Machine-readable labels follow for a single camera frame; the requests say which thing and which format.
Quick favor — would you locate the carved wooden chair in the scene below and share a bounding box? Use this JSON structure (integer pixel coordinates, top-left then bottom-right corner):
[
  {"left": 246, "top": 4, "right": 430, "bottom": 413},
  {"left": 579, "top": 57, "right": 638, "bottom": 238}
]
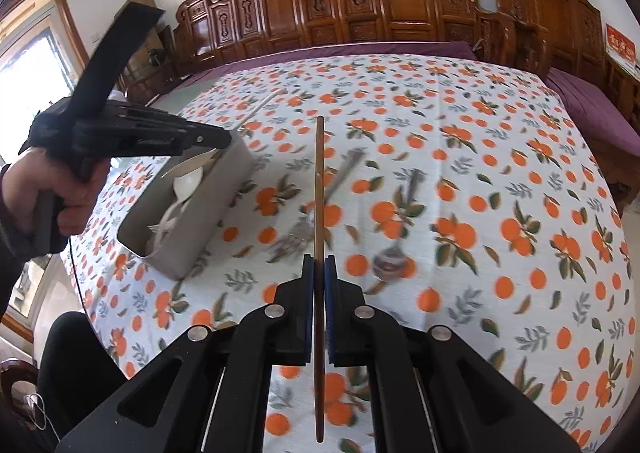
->
[
  {"left": 172, "top": 0, "right": 261, "bottom": 79},
  {"left": 237, "top": 0, "right": 348, "bottom": 59},
  {"left": 480, "top": 0, "right": 608, "bottom": 80}
]

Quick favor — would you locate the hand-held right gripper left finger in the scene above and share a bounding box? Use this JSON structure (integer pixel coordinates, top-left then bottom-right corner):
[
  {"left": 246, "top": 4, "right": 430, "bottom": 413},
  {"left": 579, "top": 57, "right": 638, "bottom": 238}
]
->
[{"left": 54, "top": 254, "right": 317, "bottom": 453}]

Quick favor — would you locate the person's left forearm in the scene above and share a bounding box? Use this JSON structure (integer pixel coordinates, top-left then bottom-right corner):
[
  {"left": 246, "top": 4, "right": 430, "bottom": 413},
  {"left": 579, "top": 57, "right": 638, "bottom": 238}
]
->
[{"left": 0, "top": 163, "right": 38, "bottom": 319}]

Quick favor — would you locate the orange print tablecloth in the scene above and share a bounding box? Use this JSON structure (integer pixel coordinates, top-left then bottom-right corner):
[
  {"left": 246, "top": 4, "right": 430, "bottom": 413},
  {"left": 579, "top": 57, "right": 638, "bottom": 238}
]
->
[{"left": 60, "top": 53, "right": 628, "bottom": 453}]

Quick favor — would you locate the grey rectangular container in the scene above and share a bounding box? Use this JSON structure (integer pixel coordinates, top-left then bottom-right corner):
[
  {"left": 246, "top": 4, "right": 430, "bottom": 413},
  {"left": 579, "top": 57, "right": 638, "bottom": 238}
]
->
[{"left": 116, "top": 136, "right": 256, "bottom": 281}]

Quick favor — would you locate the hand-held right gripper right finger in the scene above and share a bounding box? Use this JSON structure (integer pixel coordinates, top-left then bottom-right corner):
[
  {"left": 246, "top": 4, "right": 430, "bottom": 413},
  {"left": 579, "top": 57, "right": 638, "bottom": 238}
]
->
[{"left": 324, "top": 255, "right": 583, "bottom": 453}]

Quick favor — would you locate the red wall poster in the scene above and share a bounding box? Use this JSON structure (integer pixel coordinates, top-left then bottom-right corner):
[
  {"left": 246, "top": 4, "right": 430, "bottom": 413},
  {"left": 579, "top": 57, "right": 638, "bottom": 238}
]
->
[{"left": 605, "top": 23, "right": 639, "bottom": 70}]

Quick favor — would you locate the white plastic spoon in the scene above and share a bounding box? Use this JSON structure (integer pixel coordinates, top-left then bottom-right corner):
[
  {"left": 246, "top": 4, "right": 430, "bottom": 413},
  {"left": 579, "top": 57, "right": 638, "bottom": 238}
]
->
[{"left": 162, "top": 156, "right": 221, "bottom": 201}]

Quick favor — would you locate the person's black trouser leg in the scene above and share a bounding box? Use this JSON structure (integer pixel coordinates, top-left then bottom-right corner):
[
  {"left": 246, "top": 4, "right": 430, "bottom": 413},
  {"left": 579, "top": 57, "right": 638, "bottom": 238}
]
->
[{"left": 37, "top": 311, "right": 128, "bottom": 453}]

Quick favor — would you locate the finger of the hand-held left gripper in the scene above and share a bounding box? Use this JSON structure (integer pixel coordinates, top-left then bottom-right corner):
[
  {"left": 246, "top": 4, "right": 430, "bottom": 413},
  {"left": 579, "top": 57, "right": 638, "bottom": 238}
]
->
[
  {"left": 135, "top": 123, "right": 233, "bottom": 157},
  {"left": 107, "top": 102, "right": 201, "bottom": 129}
]

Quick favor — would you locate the metal spoon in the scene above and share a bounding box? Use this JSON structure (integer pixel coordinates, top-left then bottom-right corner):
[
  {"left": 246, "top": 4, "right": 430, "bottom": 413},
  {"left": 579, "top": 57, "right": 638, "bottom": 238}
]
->
[{"left": 372, "top": 170, "right": 422, "bottom": 284}]

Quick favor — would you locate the metal fork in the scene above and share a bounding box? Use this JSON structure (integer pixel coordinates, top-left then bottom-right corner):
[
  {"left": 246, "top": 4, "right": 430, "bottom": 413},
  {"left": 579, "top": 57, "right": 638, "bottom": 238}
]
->
[{"left": 267, "top": 148, "right": 363, "bottom": 264}]

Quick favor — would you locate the person's left hand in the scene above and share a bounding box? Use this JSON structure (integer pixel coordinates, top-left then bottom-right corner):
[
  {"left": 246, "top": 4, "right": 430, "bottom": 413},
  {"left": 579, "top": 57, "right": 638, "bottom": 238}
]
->
[{"left": 0, "top": 147, "right": 113, "bottom": 239}]

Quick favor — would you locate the wooden framed window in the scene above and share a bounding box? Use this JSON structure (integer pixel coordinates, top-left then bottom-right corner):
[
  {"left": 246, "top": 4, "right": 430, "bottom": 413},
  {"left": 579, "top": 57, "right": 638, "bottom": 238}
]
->
[{"left": 0, "top": 0, "right": 87, "bottom": 110}]

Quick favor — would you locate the cardboard box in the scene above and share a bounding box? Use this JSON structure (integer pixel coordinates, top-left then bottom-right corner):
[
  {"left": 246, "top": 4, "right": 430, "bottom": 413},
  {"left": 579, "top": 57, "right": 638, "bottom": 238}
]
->
[{"left": 125, "top": 0, "right": 168, "bottom": 51}]

